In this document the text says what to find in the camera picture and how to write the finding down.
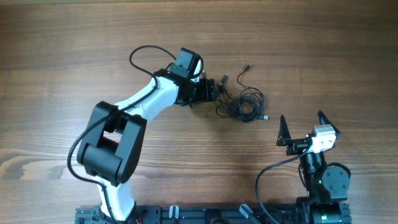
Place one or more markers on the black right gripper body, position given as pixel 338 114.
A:
pixel 296 147

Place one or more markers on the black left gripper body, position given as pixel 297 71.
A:
pixel 201 91

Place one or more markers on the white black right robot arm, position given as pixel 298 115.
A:
pixel 327 184

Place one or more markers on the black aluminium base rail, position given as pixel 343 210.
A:
pixel 214 214

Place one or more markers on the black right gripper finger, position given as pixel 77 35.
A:
pixel 284 138
pixel 325 121

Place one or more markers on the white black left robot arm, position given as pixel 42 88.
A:
pixel 110 147

